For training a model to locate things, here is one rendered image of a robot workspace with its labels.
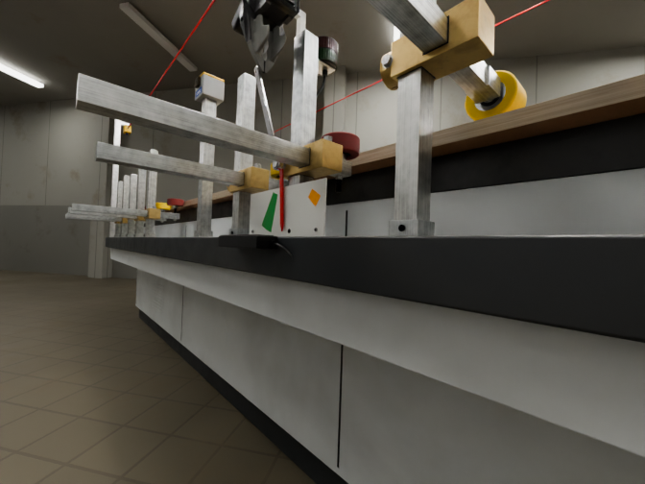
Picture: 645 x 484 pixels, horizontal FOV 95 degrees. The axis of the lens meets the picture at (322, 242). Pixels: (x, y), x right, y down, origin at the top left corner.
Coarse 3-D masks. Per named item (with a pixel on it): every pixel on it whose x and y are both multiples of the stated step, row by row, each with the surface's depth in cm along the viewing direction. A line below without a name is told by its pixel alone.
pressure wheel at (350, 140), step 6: (336, 132) 57; (342, 132) 57; (336, 138) 57; (342, 138) 57; (348, 138) 57; (354, 138) 58; (342, 144) 57; (348, 144) 57; (354, 144) 58; (348, 150) 57; (354, 150) 58; (348, 156) 62; (354, 156) 61; (336, 180) 60; (336, 186) 60
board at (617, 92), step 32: (576, 96) 39; (608, 96) 37; (640, 96) 35; (448, 128) 52; (480, 128) 48; (512, 128) 45; (544, 128) 44; (352, 160) 69; (384, 160) 63; (224, 192) 121
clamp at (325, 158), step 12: (312, 144) 53; (324, 144) 51; (336, 144) 53; (312, 156) 53; (324, 156) 51; (336, 156) 53; (288, 168) 58; (300, 168) 55; (312, 168) 53; (324, 168) 52; (336, 168) 53; (288, 180) 62
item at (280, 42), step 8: (272, 32) 57; (272, 40) 57; (280, 40) 55; (264, 48) 58; (272, 48) 57; (280, 48) 55; (264, 56) 57; (272, 56) 57; (272, 64) 57; (264, 72) 56
